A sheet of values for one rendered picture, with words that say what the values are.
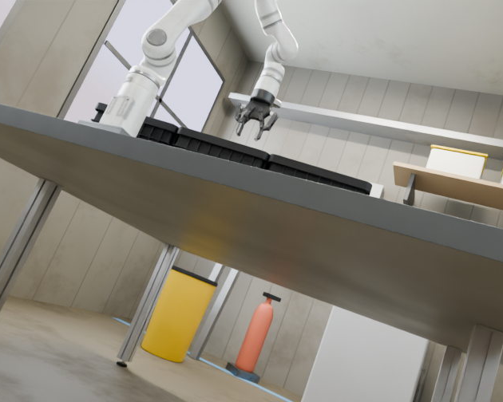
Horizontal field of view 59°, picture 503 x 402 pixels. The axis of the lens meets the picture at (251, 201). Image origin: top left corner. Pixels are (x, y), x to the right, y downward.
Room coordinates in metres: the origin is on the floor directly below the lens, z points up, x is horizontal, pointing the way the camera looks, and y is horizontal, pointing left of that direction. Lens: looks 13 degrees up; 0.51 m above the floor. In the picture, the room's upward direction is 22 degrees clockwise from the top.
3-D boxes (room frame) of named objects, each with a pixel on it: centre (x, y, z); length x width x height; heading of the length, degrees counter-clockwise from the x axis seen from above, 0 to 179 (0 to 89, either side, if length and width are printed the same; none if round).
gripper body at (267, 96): (1.32, 0.09, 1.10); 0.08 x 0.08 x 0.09
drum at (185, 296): (3.21, 0.18, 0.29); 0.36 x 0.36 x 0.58
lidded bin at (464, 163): (3.15, -1.36, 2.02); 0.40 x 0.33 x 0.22; 65
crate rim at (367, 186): (1.35, -0.19, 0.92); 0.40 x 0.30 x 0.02; 165
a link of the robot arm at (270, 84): (1.34, 0.08, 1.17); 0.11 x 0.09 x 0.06; 164
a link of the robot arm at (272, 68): (1.32, 0.09, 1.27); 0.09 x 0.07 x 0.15; 36
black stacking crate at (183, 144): (1.43, 0.10, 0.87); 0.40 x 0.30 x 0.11; 165
